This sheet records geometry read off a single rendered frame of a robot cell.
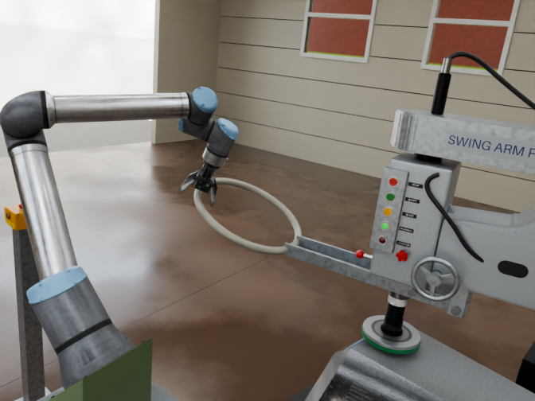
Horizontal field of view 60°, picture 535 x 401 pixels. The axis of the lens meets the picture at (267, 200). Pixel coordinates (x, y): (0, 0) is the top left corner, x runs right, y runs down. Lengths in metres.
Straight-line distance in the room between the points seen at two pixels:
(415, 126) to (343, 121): 7.00
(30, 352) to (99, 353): 1.37
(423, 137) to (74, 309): 1.11
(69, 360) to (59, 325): 0.09
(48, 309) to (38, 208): 0.38
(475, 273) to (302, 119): 7.52
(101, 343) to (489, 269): 1.15
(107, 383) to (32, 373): 1.43
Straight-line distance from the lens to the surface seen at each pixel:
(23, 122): 1.56
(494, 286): 1.63
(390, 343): 1.80
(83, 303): 1.29
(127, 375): 1.31
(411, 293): 1.72
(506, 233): 1.58
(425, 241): 1.60
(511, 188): 7.81
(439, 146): 1.53
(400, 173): 1.55
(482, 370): 1.94
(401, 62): 8.13
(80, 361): 1.26
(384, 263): 1.66
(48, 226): 1.53
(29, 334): 2.55
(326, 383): 1.84
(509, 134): 1.51
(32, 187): 1.58
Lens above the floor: 1.83
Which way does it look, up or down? 17 degrees down
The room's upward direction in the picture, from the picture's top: 6 degrees clockwise
